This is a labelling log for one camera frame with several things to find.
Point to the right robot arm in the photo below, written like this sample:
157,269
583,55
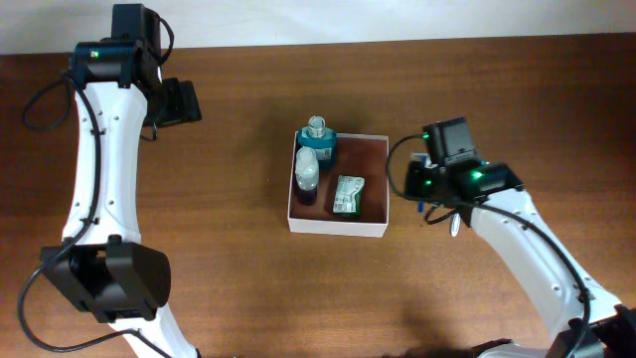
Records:
582,317

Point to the clear pump bottle purple liquid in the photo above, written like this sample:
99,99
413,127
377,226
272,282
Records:
306,173

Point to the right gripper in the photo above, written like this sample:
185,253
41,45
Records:
412,186

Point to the blue white toothbrush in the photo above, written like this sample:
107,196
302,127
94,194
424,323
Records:
455,225

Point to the white cardboard box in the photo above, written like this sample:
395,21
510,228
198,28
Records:
359,155

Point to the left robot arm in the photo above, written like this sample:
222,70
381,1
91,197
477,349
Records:
101,267

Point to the blue mouthwash bottle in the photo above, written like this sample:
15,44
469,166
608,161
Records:
322,139

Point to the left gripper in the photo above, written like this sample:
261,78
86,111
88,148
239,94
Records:
185,103

